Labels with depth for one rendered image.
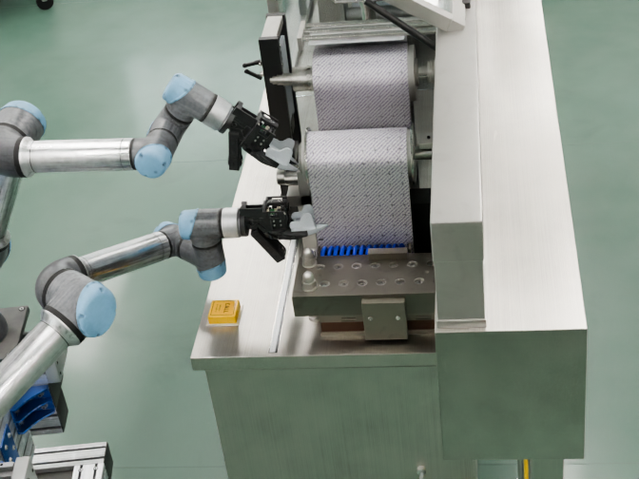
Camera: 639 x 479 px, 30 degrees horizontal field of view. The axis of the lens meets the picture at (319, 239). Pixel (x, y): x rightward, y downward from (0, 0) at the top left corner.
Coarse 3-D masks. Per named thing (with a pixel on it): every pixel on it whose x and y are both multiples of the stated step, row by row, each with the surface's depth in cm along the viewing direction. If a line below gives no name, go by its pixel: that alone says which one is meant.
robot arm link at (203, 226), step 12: (180, 216) 292; (192, 216) 291; (204, 216) 290; (216, 216) 290; (180, 228) 291; (192, 228) 290; (204, 228) 290; (216, 228) 290; (192, 240) 294; (204, 240) 292; (216, 240) 294
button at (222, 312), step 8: (216, 304) 297; (224, 304) 297; (232, 304) 296; (240, 304) 299; (216, 312) 295; (224, 312) 294; (232, 312) 294; (208, 320) 294; (216, 320) 294; (224, 320) 294; (232, 320) 293
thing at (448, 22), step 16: (368, 0) 239; (384, 0) 240; (400, 0) 240; (416, 0) 241; (384, 16) 241; (416, 16) 242; (432, 16) 241; (448, 16) 242; (464, 16) 246; (416, 32) 242; (432, 48) 244
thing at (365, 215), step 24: (312, 192) 285; (336, 192) 284; (360, 192) 284; (384, 192) 283; (408, 192) 283; (336, 216) 288; (360, 216) 288; (384, 216) 287; (408, 216) 286; (336, 240) 293; (360, 240) 292; (384, 240) 291; (408, 240) 291
